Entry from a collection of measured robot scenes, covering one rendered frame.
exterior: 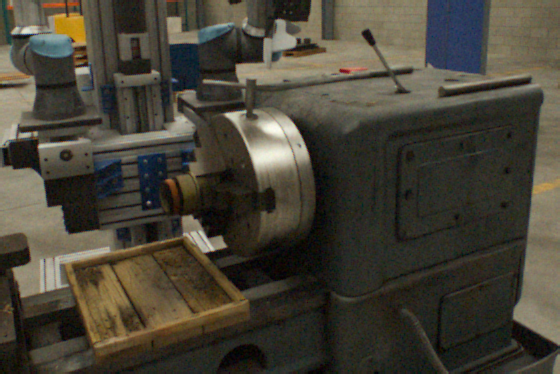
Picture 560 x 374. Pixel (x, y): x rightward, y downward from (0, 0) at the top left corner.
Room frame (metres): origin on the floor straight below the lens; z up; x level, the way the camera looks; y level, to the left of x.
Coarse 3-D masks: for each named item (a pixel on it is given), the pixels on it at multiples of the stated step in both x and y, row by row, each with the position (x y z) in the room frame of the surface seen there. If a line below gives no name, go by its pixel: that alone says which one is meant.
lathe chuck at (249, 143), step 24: (216, 120) 1.17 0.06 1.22; (240, 120) 1.10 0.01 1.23; (264, 120) 1.11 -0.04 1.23; (240, 144) 1.06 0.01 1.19; (264, 144) 1.05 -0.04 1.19; (288, 144) 1.07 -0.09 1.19; (240, 168) 1.07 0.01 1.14; (264, 168) 1.02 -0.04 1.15; (288, 168) 1.03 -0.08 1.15; (264, 192) 1.00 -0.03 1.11; (288, 192) 1.02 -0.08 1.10; (240, 216) 1.08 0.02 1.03; (264, 216) 0.99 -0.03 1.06; (288, 216) 1.02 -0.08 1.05; (240, 240) 1.08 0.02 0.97; (264, 240) 1.01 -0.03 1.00; (288, 240) 1.05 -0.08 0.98
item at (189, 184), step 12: (168, 180) 1.08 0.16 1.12; (180, 180) 1.07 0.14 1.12; (192, 180) 1.08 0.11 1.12; (204, 180) 1.10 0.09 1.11; (168, 192) 1.05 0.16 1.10; (180, 192) 1.06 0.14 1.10; (192, 192) 1.06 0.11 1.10; (168, 204) 1.05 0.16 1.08; (180, 204) 1.05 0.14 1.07; (192, 204) 1.05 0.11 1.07; (168, 216) 1.06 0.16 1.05
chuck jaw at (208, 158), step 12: (204, 132) 1.17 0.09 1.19; (204, 144) 1.16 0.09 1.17; (216, 144) 1.16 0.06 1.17; (192, 156) 1.15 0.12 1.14; (204, 156) 1.14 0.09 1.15; (216, 156) 1.15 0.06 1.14; (192, 168) 1.11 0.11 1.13; (204, 168) 1.12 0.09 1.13; (216, 168) 1.13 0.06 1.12; (228, 168) 1.14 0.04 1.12
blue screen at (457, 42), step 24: (432, 0) 8.97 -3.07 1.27; (456, 0) 6.99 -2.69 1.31; (480, 0) 5.73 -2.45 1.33; (432, 24) 8.87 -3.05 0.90; (456, 24) 6.91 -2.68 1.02; (480, 24) 5.66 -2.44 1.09; (432, 48) 8.76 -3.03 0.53; (456, 48) 6.84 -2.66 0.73; (480, 48) 5.59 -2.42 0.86; (480, 72) 5.48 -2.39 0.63
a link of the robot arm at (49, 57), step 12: (36, 36) 1.59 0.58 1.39; (48, 36) 1.60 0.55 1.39; (60, 36) 1.61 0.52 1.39; (36, 48) 1.54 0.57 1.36; (48, 48) 1.54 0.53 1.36; (60, 48) 1.55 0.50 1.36; (72, 48) 1.60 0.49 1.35; (24, 60) 1.61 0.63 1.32; (36, 60) 1.54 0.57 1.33; (48, 60) 1.54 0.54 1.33; (60, 60) 1.55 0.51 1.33; (72, 60) 1.59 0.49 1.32; (36, 72) 1.55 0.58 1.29; (48, 72) 1.54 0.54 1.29; (60, 72) 1.55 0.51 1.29; (72, 72) 1.58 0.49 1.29
